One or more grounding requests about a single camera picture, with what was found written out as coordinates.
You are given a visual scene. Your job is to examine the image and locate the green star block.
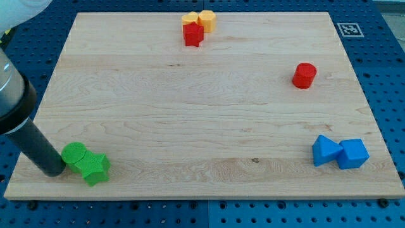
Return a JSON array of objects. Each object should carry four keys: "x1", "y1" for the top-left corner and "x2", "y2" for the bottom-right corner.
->
[{"x1": 75, "y1": 151, "x2": 111, "y2": 187}]

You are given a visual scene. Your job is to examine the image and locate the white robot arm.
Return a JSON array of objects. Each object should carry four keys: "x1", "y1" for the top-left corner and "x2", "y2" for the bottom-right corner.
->
[{"x1": 1, "y1": 0, "x2": 52, "y2": 134}]

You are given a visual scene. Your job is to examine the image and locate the red star block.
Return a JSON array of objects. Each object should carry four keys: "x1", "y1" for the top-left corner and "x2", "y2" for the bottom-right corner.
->
[{"x1": 183, "y1": 22, "x2": 204, "y2": 47}]

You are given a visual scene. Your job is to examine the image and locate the green circle block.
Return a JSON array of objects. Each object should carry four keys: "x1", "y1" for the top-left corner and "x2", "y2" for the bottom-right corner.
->
[{"x1": 61, "y1": 142, "x2": 87, "y2": 173}]

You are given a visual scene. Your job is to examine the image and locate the wooden board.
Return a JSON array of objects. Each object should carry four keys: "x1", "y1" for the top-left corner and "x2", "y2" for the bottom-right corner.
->
[{"x1": 4, "y1": 12, "x2": 404, "y2": 201}]

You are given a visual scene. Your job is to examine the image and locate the yellow hexagon block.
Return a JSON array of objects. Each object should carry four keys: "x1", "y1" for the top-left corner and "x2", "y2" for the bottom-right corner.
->
[{"x1": 197, "y1": 10, "x2": 216, "y2": 33}]

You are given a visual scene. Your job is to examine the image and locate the yellow heart block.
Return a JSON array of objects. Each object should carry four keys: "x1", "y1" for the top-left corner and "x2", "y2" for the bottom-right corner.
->
[{"x1": 181, "y1": 11, "x2": 199, "y2": 25}]

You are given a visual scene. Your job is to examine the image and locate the red cylinder block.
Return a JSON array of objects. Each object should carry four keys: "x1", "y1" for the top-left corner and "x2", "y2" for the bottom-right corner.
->
[{"x1": 292, "y1": 63, "x2": 317, "y2": 89}]

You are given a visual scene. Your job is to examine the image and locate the blue triangle block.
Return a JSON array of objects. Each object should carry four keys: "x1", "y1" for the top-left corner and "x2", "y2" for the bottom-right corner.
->
[{"x1": 312, "y1": 135, "x2": 344, "y2": 167}]

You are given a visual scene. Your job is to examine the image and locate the blue cube block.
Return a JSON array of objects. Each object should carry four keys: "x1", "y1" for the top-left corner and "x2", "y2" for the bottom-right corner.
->
[{"x1": 336, "y1": 139, "x2": 370, "y2": 169}]

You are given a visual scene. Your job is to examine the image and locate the white fiducial marker tag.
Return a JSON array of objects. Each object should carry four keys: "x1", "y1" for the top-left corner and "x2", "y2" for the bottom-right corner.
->
[{"x1": 337, "y1": 22, "x2": 364, "y2": 37}]

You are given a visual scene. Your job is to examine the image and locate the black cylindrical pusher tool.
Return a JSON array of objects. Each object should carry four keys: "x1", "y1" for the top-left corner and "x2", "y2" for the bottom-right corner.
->
[{"x1": 6, "y1": 118, "x2": 66, "y2": 177}]

